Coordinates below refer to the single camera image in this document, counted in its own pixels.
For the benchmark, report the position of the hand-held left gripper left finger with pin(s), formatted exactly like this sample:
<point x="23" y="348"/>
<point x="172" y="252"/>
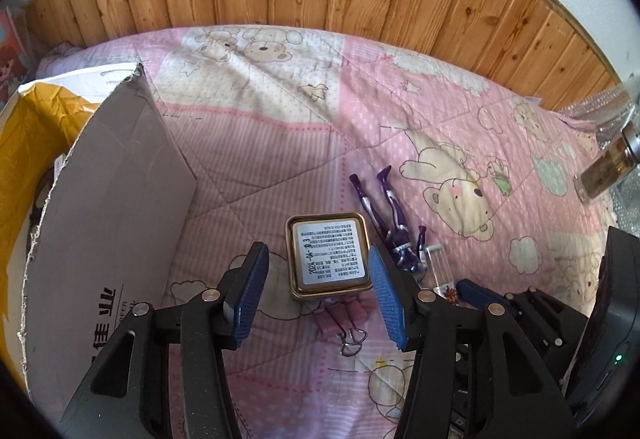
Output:
<point x="247" y="294"/>

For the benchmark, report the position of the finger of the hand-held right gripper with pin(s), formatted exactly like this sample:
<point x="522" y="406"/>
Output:
<point x="472" y="290"/>

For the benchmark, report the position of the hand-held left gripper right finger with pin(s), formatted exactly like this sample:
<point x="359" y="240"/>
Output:
<point x="385" y="299"/>

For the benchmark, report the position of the gold metal tin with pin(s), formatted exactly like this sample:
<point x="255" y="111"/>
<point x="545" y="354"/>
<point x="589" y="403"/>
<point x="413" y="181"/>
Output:
<point x="330" y="254"/>

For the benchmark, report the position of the cardboard box with yellow tape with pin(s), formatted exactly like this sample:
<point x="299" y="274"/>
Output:
<point x="115" y="199"/>

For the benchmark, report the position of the pink binder clip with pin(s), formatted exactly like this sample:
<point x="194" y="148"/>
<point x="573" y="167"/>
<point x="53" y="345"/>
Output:
<point x="357" y="309"/>
<point x="332" y="324"/>

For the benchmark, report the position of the clear plastic block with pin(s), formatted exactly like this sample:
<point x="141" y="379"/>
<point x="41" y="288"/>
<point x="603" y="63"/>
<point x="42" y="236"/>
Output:
<point x="440" y="269"/>

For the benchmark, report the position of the purple action figure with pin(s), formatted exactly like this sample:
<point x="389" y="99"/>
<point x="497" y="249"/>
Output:
<point x="406" y="253"/>

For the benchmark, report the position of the glass bottle with amber contents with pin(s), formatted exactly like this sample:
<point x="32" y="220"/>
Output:
<point x="607" y="164"/>

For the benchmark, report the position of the pink bear printed blanket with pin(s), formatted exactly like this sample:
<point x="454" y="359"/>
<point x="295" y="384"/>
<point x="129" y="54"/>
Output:
<point x="280" y="119"/>

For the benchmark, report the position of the toy washing machine box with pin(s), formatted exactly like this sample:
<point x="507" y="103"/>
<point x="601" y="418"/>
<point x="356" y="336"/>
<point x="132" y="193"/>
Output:
<point x="10" y="49"/>

